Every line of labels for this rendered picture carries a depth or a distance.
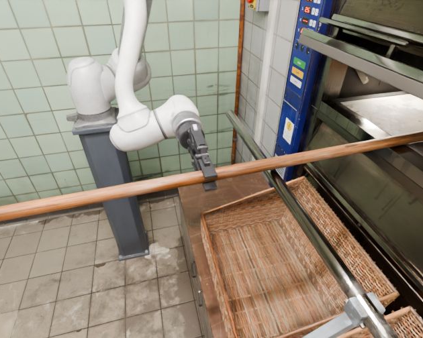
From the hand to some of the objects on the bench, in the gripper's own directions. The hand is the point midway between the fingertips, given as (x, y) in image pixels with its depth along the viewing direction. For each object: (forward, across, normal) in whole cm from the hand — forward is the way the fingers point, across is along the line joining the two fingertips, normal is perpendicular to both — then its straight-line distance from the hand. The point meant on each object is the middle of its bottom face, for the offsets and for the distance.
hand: (207, 174), depth 64 cm
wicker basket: (-2, +62, -27) cm, 67 cm away
